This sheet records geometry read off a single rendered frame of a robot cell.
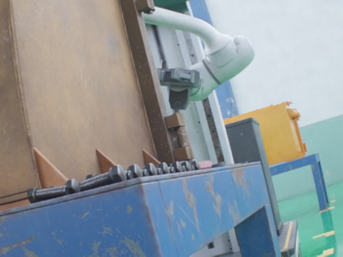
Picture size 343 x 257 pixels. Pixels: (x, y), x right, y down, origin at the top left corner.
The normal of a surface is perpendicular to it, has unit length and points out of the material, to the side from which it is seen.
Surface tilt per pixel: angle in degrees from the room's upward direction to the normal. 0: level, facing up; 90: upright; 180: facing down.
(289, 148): 90
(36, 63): 90
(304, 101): 90
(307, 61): 90
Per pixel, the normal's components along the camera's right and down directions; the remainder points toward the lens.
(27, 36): 0.92, -0.27
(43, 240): -0.30, -0.04
